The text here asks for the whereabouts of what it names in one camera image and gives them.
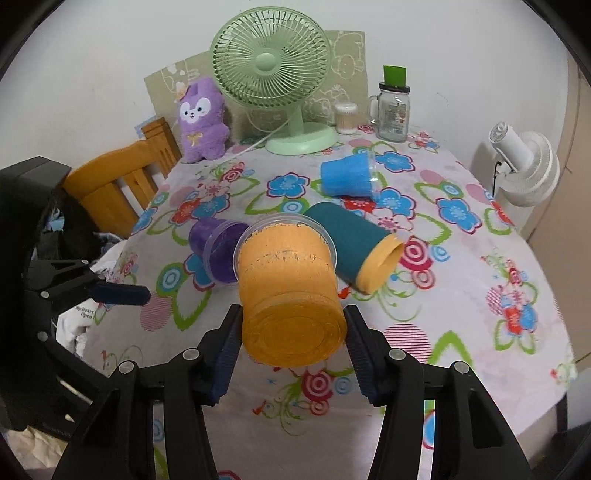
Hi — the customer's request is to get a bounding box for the teal and yellow tumbler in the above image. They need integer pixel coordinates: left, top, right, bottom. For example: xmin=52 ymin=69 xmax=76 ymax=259
xmin=304 ymin=202 xmax=404 ymax=295

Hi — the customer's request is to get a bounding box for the cotton swab container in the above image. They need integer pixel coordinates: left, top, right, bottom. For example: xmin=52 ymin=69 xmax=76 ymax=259
xmin=334 ymin=102 xmax=358 ymax=135

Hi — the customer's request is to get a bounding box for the purple plastic cup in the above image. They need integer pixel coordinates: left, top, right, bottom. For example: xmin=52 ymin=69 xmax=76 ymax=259
xmin=188 ymin=217 xmax=249 ymax=285

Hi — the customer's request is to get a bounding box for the green desk fan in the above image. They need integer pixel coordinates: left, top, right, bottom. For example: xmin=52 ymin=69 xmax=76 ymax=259
xmin=209 ymin=6 xmax=338 ymax=156

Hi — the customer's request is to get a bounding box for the beige cloth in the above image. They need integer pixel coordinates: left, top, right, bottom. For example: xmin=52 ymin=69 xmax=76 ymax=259
xmin=3 ymin=427 xmax=67 ymax=479

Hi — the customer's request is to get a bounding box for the floral tablecloth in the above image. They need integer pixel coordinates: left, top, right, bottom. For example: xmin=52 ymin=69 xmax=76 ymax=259
xmin=83 ymin=125 xmax=577 ymax=479

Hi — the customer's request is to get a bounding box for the white printed t-shirt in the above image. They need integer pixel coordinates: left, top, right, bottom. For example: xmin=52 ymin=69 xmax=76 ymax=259
xmin=55 ymin=240 xmax=126 ymax=358

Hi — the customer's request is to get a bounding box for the white fan power cable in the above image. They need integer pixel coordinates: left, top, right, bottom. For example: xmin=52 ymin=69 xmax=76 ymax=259
xmin=221 ymin=108 xmax=297 ymax=160

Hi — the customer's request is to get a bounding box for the glass mason jar mug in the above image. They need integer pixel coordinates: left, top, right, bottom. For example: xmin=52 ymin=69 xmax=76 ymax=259
xmin=369 ymin=65 xmax=411 ymax=143

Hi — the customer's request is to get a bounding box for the purple plush toy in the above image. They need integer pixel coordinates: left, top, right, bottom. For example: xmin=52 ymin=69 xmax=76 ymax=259
xmin=177 ymin=77 xmax=230 ymax=163

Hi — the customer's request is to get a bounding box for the blue plastic cup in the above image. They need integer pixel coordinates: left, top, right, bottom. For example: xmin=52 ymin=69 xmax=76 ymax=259
xmin=320 ymin=150 xmax=380 ymax=200

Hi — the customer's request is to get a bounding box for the wooden chair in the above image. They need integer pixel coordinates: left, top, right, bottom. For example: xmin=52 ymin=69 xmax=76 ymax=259
xmin=64 ymin=117 xmax=181 ymax=238

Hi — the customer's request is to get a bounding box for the orange plastic cup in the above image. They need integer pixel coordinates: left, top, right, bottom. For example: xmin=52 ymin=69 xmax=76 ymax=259
xmin=233 ymin=214 xmax=346 ymax=368

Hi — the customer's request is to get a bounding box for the white clip fan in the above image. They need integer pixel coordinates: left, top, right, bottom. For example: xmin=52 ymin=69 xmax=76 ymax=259
xmin=489 ymin=122 xmax=560 ymax=208

